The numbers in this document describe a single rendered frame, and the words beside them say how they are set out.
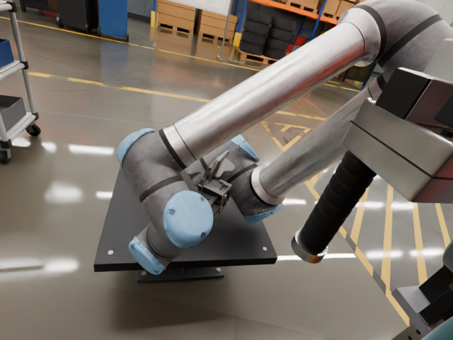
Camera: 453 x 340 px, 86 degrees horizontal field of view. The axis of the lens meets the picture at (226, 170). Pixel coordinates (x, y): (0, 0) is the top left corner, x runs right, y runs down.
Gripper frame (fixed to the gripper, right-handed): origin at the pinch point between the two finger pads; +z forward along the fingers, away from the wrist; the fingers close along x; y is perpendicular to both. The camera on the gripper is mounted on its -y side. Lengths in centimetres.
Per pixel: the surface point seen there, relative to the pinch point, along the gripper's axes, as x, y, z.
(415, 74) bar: 43, 30, -33
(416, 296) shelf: -17, 63, 4
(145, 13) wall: -78, -714, 675
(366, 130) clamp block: 38, 29, -31
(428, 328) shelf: -16, 65, -5
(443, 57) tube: 44, 31, -31
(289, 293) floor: -62, 35, 11
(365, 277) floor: -68, 68, 46
